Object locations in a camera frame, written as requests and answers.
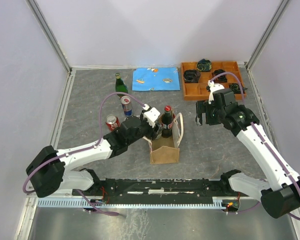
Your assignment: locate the glass cola bottle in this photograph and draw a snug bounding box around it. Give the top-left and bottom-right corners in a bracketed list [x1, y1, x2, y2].
[161, 105, 174, 138]

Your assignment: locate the watermelon print canvas bag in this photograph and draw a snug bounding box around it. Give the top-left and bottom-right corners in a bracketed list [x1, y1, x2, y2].
[143, 112, 184, 165]

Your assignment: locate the green glass bottle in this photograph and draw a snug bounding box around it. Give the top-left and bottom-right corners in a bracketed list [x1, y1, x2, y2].
[115, 73, 129, 94]

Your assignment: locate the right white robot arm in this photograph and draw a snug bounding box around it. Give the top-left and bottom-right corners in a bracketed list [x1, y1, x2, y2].
[196, 88, 300, 221]

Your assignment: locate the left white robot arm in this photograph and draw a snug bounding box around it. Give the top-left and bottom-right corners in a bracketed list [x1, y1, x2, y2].
[26, 108, 161, 198]

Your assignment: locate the rolled dark sock right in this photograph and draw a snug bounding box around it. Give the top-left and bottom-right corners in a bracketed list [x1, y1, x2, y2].
[229, 83, 247, 94]

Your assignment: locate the rolled dark sock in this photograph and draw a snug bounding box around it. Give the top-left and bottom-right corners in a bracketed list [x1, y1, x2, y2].
[196, 58, 212, 72]
[229, 83, 247, 94]

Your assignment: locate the orange compartment tray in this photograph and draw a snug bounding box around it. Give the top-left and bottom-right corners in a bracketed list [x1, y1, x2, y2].
[180, 61, 247, 101]

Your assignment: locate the rolled black sock left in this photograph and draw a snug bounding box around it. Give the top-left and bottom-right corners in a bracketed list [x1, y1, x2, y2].
[183, 69, 201, 84]

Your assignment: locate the rolled black sock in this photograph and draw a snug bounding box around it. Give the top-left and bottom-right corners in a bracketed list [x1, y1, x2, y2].
[183, 69, 201, 84]
[211, 69, 228, 84]

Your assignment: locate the rolled black sock middle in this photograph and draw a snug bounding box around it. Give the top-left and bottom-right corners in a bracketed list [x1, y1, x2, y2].
[211, 69, 228, 84]

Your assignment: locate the red cola can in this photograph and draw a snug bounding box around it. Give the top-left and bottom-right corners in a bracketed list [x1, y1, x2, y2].
[105, 114, 121, 132]

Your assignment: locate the blue silver energy drink can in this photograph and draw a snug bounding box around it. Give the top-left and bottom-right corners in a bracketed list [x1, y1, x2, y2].
[120, 95, 133, 117]

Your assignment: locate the rolled dark sock top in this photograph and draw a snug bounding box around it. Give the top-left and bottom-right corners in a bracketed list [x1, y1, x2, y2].
[196, 58, 212, 72]

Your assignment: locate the blue printed cloth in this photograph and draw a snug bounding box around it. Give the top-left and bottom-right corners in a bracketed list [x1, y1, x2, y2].
[132, 67, 181, 92]

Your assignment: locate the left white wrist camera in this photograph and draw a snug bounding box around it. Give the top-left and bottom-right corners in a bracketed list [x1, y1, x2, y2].
[142, 104, 161, 128]

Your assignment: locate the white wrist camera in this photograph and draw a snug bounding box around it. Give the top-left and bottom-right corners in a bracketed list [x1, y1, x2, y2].
[206, 80, 225, 105]
[142, 104, 161, 128]

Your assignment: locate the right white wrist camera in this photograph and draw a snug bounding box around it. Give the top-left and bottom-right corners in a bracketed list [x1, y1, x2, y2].
[206, 80, 225, 105]

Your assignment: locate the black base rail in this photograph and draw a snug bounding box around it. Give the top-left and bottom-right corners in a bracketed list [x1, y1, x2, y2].
[82, 178, 245, 204]

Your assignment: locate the light blue cable duct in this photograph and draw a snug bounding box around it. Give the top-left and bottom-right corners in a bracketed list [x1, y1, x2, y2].
[37, 197, 226, 210]

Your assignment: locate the right aluminium frame post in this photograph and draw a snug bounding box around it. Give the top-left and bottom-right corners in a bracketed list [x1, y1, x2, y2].
[245, 0, 291, 71]

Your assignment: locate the aluminium frame post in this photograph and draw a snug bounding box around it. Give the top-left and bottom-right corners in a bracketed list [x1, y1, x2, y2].
[245, 0, 291, 71]
[26, 0, 72, 73]

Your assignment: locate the left aluminium frame post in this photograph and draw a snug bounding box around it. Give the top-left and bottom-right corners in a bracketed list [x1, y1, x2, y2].
[26, 0, 72, 73]

